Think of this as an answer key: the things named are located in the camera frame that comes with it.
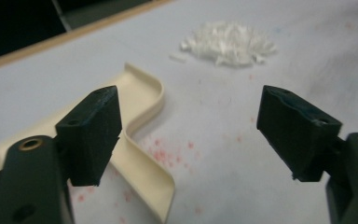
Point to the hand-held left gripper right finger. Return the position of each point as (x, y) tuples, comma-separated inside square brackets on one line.
[(295, 137)]

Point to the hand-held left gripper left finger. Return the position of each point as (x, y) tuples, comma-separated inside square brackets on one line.
[(88, 133)]

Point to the cream plastic dustpan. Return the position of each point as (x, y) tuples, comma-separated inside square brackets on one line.
[(138, 93)]

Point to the pile of white paper scraps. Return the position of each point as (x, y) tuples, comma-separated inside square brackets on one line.
[(230, 45)]

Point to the white table cover sheet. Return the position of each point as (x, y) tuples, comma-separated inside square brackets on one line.
[(223, 124)]

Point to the grey metal bar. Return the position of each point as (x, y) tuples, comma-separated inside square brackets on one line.
[(61, 15)]

